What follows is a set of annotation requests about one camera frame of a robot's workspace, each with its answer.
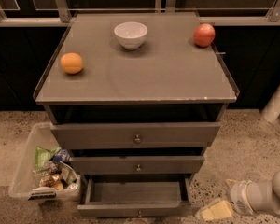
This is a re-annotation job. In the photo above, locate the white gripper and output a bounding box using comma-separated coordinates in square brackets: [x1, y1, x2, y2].
[196, 179, 255, 221]

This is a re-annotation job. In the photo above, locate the grey bottom drawer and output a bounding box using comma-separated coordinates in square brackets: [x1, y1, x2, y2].
[77, 174, 200, 217]

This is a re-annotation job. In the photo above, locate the grey drawer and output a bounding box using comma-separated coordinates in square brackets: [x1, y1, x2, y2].
[50, 122, 220, 150]
[70, 156, 204, 175]
[77, 174, 200, 217]

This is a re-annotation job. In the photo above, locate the grey drawer cabinet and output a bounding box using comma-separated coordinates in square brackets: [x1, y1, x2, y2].
[33, 11, 241, 185]

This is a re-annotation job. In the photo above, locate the grey top drawer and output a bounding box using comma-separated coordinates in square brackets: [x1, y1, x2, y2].
[50, 122, 220, 150]

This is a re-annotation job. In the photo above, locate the grey middle drawer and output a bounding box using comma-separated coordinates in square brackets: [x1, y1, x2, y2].
[70, 156, 204, 175]

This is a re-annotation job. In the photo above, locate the white green snack bag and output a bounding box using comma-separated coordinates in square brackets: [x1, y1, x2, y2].
[59, 161, 77, 185]

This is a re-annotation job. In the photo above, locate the red apple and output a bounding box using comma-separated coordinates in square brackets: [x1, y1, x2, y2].
[193, 23, 216, 48]

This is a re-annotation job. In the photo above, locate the blue snack packet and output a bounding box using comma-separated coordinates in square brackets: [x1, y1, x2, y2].
[52, 149, 70, 163]

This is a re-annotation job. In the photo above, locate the gold foil snack packet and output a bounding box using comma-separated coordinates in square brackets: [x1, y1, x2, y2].
[39, 174, 63, 190]

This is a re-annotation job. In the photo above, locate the clear plastic bin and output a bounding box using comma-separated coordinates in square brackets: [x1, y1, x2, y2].
[8, 122, 81, 202]

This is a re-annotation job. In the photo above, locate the white ceramic bowl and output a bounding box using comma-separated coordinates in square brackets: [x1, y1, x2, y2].
[114, 21, 148, 50]

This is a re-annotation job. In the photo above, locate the orange fruit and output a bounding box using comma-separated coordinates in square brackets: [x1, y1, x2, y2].
[60, 52, 83, 75]

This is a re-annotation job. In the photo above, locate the metal window railing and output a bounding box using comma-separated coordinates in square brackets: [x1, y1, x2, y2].
[0, 0, 280, 28]

